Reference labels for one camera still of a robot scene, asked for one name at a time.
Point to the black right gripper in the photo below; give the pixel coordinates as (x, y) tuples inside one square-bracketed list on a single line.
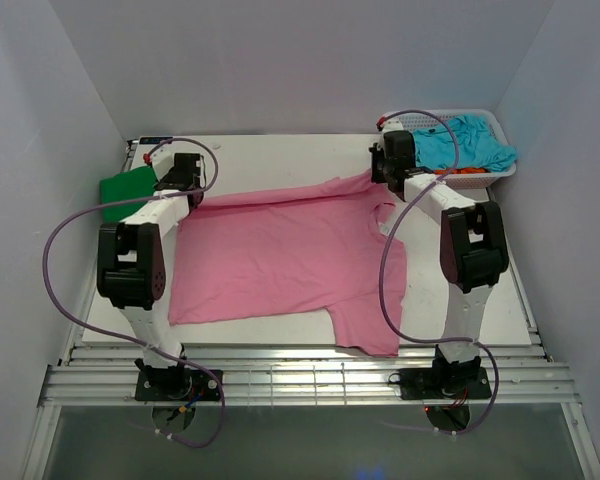
[(376, 154)]

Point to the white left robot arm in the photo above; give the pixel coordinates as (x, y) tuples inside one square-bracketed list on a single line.
[(137, 240)]

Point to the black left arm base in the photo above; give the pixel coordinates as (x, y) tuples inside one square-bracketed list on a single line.
[(175, 392)]

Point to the green folded t shirt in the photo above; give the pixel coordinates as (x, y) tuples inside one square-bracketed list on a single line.
[(132, 184)]

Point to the orange t shirt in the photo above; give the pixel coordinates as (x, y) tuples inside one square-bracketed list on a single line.
[(462, 171)]

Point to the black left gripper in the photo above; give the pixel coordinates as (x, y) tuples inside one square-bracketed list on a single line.
[(166, 179)]

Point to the pink t shirt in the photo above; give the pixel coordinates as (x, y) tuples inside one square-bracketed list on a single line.
[(295, 250)]

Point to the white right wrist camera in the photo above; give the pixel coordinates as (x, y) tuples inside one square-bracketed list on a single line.
[(385, 124)]

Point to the aluminium frame rail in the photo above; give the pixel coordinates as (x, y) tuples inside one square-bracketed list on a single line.
[(268, 376)]

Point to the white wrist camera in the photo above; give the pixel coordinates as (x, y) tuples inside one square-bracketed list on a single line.
[(160, 161), (385, 124)]

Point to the white plastic basket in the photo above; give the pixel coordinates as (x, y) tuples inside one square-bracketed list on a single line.
[(417, 120)]

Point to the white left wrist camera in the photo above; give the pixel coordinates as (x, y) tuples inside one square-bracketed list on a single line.
[(160, 161)]

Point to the blue t shirt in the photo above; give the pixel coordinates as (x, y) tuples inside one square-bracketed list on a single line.
[(477, 147)]

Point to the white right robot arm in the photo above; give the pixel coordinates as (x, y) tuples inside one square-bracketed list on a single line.
[(473, 252)]

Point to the blue label sticker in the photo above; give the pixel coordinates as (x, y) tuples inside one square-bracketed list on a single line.
[(153, 140)]

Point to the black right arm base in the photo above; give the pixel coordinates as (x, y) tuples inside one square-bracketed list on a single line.
[(445, 397)]

